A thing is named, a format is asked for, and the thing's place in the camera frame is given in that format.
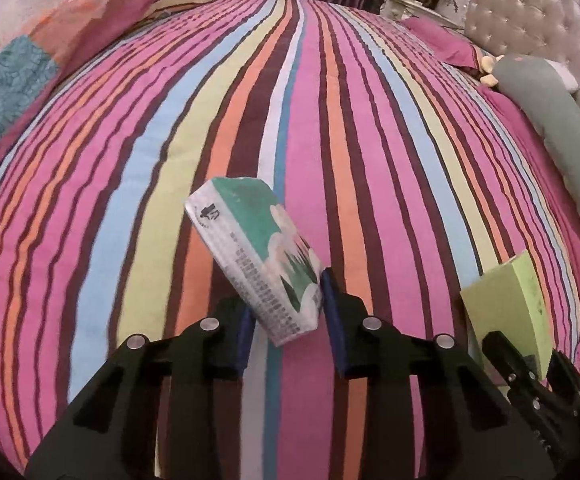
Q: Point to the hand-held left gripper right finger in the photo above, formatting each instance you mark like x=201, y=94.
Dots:
x=332, y=322

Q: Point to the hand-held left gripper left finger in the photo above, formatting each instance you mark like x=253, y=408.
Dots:
x=244, y=342

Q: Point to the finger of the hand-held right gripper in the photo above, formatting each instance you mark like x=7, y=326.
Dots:
x=567, y=382
x=515, y=375

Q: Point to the green white tissue pack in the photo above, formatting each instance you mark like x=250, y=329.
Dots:
x=250, y=240

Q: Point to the colourful striped bedsheet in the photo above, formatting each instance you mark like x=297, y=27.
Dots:
x=120, y=160

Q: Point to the long grey-green pillow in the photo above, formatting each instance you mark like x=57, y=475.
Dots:
x=560, y=120

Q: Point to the yellow plush toy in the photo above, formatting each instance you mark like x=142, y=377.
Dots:
x=490, y=70

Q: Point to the small pink pillow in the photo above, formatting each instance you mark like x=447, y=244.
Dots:
x=440, y=40

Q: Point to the white ornate nightstand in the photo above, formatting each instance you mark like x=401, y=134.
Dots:
x=420, y=10

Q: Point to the orange and teal quilt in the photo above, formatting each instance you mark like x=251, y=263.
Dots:
x=95, y=20

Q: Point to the tufted cream headboard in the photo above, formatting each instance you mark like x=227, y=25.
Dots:
x=535, y=15

